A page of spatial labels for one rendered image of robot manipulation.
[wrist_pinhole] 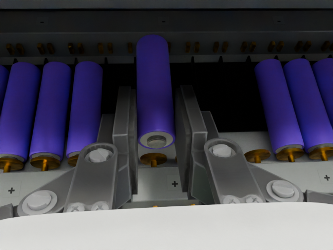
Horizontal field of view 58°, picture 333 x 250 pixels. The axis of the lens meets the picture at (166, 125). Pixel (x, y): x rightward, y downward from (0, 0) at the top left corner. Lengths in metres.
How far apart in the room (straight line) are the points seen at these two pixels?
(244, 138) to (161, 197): 0.07
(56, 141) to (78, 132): 0.01
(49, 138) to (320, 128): 0.16
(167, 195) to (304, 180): 0.07
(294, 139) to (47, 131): 0.14
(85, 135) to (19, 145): 0.04
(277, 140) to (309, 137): 0.02
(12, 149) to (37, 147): 0.01
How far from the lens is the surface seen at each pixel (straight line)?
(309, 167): 0.18
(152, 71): 0.15
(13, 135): 0.19
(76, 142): 0.18
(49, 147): 0.18
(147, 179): 0.16
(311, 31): 0.24
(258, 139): 0.21
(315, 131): 0.20
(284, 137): 0.19
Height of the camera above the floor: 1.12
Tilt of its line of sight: 42 degrees down
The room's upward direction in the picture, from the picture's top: 2 degrees clockwise
